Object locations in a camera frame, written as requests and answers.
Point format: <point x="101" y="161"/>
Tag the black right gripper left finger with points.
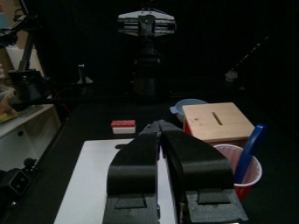
<point x="132" y="169"/>

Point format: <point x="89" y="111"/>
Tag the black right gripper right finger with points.
<point x="201" y="175"/>

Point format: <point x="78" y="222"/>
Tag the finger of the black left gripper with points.
<point x="151" y="26"/>
<point x="143" y="26"/>

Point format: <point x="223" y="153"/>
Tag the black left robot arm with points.
<point x="147" y="67"/>

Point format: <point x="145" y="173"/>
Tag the white cutting board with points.
<point x="89" y="180"/>

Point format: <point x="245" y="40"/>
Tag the red plastic cup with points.
<point x="243" y="191"/>

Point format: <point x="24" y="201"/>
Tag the red and white toy nigiri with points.
<point x="123" y="127"/>

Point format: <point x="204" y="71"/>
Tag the blue plastic utensil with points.
<point x="251" y="145"/>

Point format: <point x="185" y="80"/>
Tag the wooden box with red front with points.
<point x="217" y="128"/>

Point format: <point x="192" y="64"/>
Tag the small white stand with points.
<point x="82" y="77"/>

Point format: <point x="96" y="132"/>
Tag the grey bowl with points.
<point x="187" y="104"/>

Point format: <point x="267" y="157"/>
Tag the white shelf cabinet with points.
<point x="26" y="137"/>

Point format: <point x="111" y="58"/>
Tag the black tripod stand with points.
<point x="26" y="84"/>

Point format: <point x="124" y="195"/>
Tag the black camera device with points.
<point x="17" y="180"/>

